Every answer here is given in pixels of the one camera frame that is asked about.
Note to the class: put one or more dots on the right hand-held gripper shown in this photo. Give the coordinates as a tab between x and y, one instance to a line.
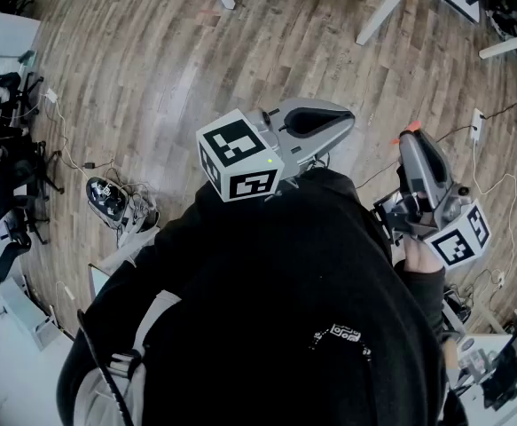
457	238

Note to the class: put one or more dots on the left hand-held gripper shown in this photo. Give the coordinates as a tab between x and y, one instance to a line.
240	149

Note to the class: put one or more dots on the person's right forearm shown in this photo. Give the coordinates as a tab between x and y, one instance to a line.
422	257

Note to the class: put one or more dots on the person's black hoodie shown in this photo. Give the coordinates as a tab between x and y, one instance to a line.
262	304

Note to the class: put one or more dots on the white power adapter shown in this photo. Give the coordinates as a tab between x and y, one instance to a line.
52	95

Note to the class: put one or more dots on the small white power strip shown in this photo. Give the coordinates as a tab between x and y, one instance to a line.
66	290

